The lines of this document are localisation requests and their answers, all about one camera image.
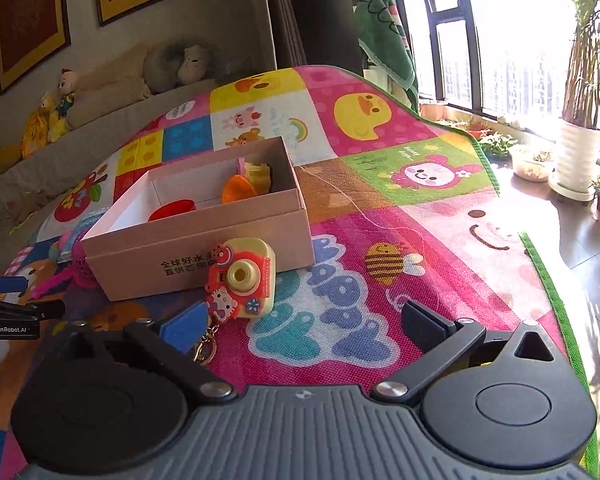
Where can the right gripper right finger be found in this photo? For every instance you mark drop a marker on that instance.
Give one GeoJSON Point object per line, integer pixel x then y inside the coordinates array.
{"type": "Point", "coordinates": [444, 345]}

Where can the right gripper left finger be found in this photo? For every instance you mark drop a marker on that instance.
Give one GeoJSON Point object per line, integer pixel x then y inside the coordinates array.
{"type": "Point", "coordinates": [179, 348]}

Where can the pink plastic strainer toy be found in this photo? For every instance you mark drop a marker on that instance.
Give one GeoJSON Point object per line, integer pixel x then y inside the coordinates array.
{"type": "Point", "coordinates": [77, 272]}

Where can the yellow toy camera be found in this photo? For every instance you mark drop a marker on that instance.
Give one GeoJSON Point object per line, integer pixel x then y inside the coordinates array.
{"type": "Point", "coordinates": [241, 284]}

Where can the red plastic lid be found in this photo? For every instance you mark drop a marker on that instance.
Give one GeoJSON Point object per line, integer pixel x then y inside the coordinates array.
{"type": "Point", "coordinates": [172, 209]}

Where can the orange pumpkin toy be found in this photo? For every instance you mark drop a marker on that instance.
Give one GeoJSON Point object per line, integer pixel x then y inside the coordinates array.
{"type": "Point", "coordinates": [236, 188]}

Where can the pink cardboard box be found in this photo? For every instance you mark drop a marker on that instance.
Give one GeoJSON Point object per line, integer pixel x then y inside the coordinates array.
{"type": "Point", "coordinates": [132, 257]}

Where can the beige sofa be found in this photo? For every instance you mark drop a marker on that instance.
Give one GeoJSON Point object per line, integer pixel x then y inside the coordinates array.
{"type": "Point", "coordinates": [30, 188]}

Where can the colourful cartoon play mat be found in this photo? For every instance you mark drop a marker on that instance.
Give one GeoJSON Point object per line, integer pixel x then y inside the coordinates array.
{"type": "Point", "coordinates": [399, 208]}

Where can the white plant pot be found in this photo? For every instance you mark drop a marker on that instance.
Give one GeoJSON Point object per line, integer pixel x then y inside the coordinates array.
{"type": "Point", "coordinates": [575, 158]}

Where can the cartoon boy doll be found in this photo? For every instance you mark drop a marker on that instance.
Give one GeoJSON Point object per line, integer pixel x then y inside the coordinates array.
{"type": "Point", "coordinates": [58, 124]}

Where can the beige pillow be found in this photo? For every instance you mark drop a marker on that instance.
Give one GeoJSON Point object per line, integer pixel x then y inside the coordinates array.
{"type": "Point", "coordinates": [116, 84]}

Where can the grey neck pillow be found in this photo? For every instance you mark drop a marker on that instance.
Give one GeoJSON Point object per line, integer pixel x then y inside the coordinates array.
{"type": "Point", "coordinates": [162, 64]}

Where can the white bear plush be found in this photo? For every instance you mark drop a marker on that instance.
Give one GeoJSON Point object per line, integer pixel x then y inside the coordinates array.
{"type": "Point", "coordinates": [194, 67]}

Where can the green dinosaur towel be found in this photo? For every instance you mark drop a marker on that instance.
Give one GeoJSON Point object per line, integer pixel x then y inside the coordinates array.
{"type": "Point", "coordinates": [382, 37]}

